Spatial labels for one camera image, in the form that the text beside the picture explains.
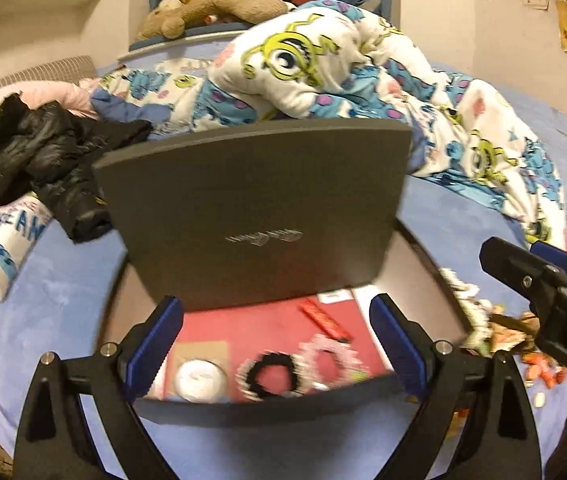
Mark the round compact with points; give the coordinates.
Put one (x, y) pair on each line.
(200, 381)

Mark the blue bed sheet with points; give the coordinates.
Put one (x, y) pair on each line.
(57, 301)

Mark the red long lighter box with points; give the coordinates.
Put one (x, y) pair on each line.
(323, 320)

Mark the black scrunchie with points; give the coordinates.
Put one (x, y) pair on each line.
(273, 374)

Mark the brown plush teddy bear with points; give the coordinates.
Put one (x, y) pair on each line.
(171, 18)

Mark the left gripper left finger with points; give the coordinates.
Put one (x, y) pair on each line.
(54, 440)

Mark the pink lace scrunchie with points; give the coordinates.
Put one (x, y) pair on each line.
(332, 364)

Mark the black puffer jacket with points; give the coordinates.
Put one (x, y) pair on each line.
(50, 152)

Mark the cream lace scrunchie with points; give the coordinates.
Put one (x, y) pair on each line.
(472, 306)

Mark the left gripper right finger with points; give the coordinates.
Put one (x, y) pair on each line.
(499, 440)

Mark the monster print white duvet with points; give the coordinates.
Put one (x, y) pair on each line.
(328, 59)

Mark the dark open storage box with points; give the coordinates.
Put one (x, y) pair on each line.
(245, 224)

